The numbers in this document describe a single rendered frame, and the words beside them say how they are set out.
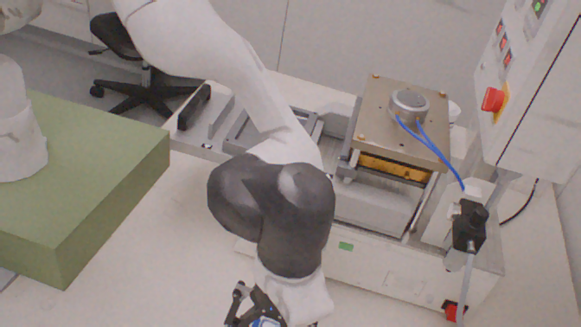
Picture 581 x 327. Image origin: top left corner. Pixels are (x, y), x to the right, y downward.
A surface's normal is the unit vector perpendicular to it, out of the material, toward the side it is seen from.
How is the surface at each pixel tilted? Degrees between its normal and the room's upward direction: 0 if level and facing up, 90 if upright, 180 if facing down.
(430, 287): 90
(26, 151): 83
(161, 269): 0
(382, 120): 0
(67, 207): 3
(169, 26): 67
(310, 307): 19
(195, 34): 51
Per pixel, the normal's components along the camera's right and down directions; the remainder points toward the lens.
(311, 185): 0.22, -0.66
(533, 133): -0.24, 0.59
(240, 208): -0.25, -0.01
